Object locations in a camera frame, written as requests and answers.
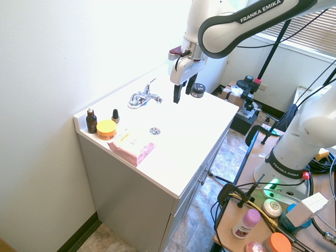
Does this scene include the black camera stand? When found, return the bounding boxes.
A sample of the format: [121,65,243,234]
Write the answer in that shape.
[228,19,292,121]

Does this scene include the yellow lid cream jar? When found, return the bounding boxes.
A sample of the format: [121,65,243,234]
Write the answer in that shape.
[96,119,118,141]

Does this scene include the pink wipes packet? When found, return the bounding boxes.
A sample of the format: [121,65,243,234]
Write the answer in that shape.
[107,128,156,166]

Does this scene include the yellow cable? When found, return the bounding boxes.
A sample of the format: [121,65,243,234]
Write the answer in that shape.
[228,193,279,228]

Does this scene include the black lid jar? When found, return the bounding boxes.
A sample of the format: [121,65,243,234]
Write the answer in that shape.
[191,82,206,99]

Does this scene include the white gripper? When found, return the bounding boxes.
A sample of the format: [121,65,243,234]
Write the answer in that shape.
[170,55,207,104]

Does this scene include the pink round soap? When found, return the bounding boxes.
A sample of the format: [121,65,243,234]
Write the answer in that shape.
[244,240,267,252]

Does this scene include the white grey vanity cabinet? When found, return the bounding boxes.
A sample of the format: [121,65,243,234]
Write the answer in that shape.
[73,61,240,252]

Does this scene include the black clamp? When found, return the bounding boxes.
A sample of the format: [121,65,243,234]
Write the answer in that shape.
[217,174,265,208]
[245,125,284,145]

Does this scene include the pink cap deodorant stick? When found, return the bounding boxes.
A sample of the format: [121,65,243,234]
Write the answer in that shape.
[232,208,261,239]

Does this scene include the brown dropper bottle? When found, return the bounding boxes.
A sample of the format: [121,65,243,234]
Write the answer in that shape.
[86,106,98,134]

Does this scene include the white cardboard box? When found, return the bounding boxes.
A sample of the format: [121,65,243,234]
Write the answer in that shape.
[285,192,330,228]

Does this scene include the round white soap tin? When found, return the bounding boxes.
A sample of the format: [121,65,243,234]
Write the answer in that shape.
[262,198,283,218]

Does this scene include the window blinds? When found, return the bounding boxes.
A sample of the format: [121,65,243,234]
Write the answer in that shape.
[258,5,336,54]

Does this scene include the chrome sink faucet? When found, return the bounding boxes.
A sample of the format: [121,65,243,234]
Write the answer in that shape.
[127,78,163,109]

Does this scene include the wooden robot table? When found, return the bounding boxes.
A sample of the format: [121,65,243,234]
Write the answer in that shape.
[213,130,336,252]

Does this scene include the dark red wrist camera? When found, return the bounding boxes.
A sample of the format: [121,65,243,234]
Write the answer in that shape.
[168,45,189,61]

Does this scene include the orange lid container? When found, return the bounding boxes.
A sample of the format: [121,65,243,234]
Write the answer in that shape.
[263,232,292,252]

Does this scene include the blue cup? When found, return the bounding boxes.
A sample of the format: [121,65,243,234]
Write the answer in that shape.
[278,203,313,234]

